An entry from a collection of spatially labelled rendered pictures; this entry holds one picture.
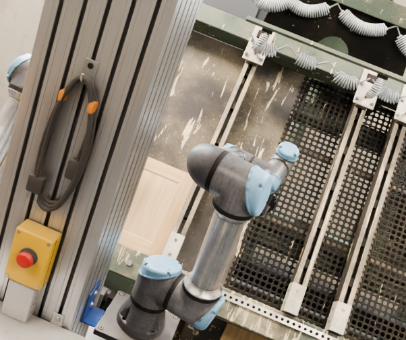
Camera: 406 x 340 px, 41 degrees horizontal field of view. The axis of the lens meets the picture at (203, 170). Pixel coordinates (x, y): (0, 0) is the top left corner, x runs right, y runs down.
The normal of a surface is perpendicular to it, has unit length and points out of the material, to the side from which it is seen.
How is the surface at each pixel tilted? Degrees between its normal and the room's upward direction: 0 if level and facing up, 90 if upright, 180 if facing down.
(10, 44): 90
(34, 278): 90
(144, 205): 51
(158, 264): 8
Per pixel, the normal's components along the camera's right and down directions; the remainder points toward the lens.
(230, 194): -0.43, 0.32
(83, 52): -0.18, 0.31
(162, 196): 0.07, -0.30
